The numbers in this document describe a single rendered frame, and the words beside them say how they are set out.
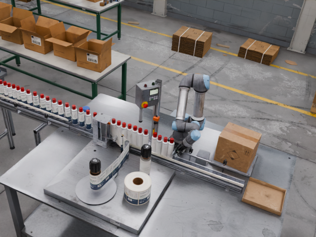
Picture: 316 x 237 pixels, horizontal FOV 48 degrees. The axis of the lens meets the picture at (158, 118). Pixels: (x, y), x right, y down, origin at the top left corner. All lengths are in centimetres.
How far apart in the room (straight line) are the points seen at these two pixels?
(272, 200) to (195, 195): 61
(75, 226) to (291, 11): 596
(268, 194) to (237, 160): 36
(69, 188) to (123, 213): 47
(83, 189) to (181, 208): 75
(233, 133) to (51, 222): 180
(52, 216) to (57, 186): 72
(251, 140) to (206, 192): 57
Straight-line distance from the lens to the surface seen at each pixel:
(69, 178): 289
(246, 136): 306
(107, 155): 305
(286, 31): 791
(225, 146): 303
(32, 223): 350
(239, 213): 283
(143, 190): 258
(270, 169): 327
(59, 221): 347
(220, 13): 817
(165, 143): 295
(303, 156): 496
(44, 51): 492
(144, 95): 283
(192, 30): 715
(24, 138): 476
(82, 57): 450
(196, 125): 285
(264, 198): 299
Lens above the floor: 292
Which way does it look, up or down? 36 degrees down
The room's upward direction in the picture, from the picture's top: 5 degrees clockwise
